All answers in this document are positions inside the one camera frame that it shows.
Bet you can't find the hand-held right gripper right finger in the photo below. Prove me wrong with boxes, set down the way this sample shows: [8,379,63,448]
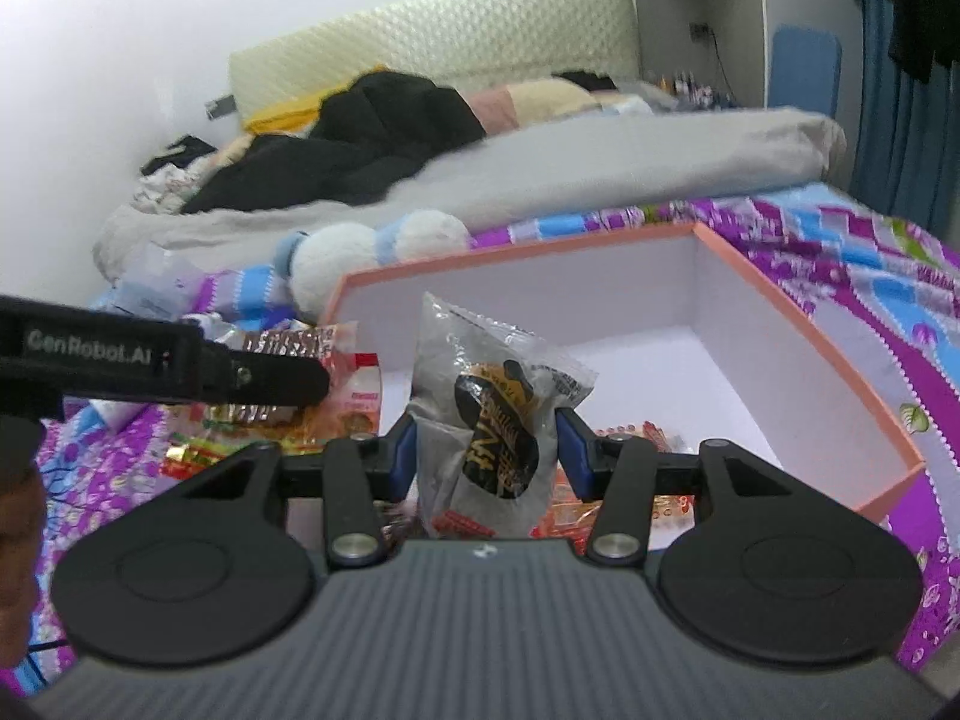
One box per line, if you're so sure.
[555,406,803,565]

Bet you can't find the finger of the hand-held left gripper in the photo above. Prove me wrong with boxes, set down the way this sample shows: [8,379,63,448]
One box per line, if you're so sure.
[199,341,332,407]

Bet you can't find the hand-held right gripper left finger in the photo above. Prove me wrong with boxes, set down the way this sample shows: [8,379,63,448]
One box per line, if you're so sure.
[180,416,419,569]

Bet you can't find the large red clear snack packet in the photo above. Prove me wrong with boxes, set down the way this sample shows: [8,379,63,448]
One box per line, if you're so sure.
[217,322,361,436]

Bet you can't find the clear packet with black snack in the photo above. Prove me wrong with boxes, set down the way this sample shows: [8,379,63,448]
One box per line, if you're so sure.
[409,291,599,541]

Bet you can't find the pink cardboard box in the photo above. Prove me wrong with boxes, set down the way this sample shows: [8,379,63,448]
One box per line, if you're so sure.
[322,221,927,541]

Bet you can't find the person's left hand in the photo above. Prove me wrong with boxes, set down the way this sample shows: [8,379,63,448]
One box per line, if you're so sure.
[0,465,47,665]

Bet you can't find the white and red snack packet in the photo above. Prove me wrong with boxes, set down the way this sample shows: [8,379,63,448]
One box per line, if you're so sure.
[330,352,385,437]

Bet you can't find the yellow and red snack packet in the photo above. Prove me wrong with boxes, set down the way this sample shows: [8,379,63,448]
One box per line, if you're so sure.
[165,431,252,479]

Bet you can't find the white and blue plush toy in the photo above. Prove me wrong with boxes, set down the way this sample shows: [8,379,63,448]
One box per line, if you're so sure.
[274,210,473,320]

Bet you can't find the pile of mixed clothes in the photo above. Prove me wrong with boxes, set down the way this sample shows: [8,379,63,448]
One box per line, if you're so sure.
[133,135,226,215]

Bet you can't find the yellow cloth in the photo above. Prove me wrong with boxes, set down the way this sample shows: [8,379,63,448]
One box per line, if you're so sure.
[244,92,331,137]

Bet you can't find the black jacket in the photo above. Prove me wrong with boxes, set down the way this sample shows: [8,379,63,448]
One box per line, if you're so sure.
[180,71,488,215]

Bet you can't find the grey blanket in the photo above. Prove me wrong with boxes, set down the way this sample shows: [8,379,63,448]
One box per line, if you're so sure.
[94,106,848,293]

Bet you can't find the pink pillow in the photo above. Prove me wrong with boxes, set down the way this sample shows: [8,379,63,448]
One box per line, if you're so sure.
[469,86,520,134]

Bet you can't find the cream pillow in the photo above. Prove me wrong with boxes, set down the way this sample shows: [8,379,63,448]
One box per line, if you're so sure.
[506,79,602,122]

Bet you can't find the group of small bottles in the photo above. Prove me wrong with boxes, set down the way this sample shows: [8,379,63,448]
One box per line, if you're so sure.
[652,71,722,107]

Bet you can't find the cream quilted headboard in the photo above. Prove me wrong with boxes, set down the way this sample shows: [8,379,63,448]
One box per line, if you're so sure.
[229,0,638,128]

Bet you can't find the blue chair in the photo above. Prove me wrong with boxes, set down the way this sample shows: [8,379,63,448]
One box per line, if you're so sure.
[769,25,841,121]

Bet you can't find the blue curtain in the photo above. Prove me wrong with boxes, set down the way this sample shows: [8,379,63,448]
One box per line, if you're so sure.
[847,0,960,233]

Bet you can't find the dark hanging clothes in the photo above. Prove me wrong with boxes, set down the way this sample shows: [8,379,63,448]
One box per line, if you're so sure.
[817,0,960,83]

